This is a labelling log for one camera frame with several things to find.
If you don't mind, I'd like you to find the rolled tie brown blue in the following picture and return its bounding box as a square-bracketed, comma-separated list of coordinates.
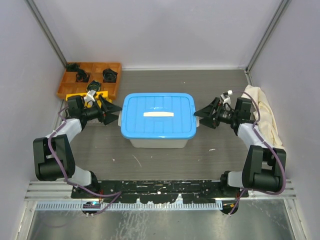
[102, 68, 118, 83]

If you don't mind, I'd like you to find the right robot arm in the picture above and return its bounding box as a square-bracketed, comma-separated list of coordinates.
[194, 97, 287, 197]

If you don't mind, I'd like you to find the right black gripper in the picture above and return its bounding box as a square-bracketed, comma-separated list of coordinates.
[194, 97, 238, 129]

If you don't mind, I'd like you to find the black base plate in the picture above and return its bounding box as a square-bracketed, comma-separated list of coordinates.
[71, 179, 250, 205]

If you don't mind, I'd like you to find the wooden compartment tray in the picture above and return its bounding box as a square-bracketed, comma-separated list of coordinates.
[56, 62, 122, 100]

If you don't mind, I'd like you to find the cream cloth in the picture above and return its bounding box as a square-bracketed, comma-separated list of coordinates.
[244, 85, 284, 149]

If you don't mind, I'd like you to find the aluminium rail frame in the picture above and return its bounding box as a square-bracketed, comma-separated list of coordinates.
[24, 180, 296, 215]

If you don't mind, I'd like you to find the rolled tie yellow floral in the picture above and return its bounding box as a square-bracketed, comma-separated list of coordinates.
[86, 80, 102, 92]

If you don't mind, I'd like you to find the blue plastic tray lid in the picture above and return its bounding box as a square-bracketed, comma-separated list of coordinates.
[120, 92, 197, 140]

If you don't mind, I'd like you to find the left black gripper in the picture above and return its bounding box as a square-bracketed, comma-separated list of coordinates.
[81, 95, 122, 126]

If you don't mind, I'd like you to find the rolled tie dark green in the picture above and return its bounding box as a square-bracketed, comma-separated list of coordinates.
[65, 62, 79, 72]

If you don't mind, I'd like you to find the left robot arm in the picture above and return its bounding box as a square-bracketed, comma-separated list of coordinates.
[33, 94, 122, 198]

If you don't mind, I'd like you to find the white plastic bin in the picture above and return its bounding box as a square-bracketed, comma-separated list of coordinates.
[117, 112, 200, 150]

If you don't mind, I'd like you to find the yellow test tube rack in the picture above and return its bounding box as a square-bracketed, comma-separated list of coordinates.
[65, 91, 109, 101]

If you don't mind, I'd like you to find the rolled tie orange pattern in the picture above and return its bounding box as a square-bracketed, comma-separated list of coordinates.
[75, 68, 90, 83]

